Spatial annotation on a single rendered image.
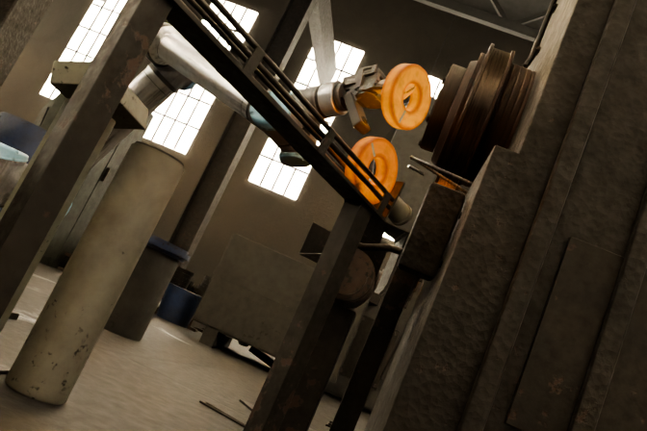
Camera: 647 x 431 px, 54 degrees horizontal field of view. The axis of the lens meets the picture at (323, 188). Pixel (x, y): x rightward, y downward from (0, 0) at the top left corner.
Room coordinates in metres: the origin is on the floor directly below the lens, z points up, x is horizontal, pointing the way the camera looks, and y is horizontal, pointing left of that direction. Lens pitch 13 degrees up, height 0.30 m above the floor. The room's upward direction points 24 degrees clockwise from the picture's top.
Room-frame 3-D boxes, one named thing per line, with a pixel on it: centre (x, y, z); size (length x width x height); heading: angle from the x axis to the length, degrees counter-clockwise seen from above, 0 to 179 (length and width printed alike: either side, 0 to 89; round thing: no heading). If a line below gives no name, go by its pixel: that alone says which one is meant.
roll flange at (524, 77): (1.84, -0.41, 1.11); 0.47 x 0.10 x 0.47; 170
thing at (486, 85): (1.85, -0.33, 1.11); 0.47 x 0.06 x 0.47; 170
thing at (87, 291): (1.32, 0.34, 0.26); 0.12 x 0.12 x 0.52
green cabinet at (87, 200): (5.17, 1.88, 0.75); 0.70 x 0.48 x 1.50; 170
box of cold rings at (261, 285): (4.68, -0.11, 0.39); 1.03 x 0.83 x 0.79; 84
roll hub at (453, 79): (1.87, -0.24, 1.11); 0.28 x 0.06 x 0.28; 170
